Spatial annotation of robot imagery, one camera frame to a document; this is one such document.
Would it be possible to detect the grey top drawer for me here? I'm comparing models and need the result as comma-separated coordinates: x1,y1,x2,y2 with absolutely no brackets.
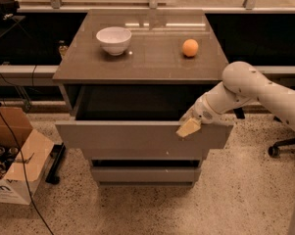
56,85,232,160

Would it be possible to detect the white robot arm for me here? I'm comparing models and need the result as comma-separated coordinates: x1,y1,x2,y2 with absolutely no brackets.
178,62,295,235

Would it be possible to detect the grey drawer cabinet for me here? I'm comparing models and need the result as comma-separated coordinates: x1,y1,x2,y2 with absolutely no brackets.
53,9,227,186

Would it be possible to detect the black cable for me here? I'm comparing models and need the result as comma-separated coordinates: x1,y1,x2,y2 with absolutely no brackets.
0,64,56,235

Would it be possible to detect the open cardboard box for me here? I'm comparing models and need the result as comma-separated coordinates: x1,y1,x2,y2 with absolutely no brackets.
0,107,54,205

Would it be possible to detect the grey bottom drawer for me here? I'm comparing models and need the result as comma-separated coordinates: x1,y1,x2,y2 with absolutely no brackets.
91,167,201,183

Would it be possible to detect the orange fruit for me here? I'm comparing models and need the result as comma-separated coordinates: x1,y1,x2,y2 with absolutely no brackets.
182,39,199,58

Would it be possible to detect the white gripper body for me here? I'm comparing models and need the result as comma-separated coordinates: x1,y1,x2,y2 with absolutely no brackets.
179,93,226,124

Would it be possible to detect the black office chair base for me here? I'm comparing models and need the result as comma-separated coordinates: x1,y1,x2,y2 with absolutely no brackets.
268,138,295,158

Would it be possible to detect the small glass bottle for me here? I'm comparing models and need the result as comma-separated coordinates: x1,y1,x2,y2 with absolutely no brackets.
58,40,69,58

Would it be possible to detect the black table leg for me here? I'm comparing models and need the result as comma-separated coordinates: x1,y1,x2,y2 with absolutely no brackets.
45,143,66,185

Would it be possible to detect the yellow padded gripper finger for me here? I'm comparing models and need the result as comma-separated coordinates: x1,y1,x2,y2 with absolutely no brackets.
176,117,201,138

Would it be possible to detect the white ceramic bowl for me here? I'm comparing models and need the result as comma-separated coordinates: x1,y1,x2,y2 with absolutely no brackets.
96,26,131,56

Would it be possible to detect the grey drawer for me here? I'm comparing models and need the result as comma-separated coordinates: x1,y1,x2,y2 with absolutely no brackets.
56,85,232,160
91,167,201,183

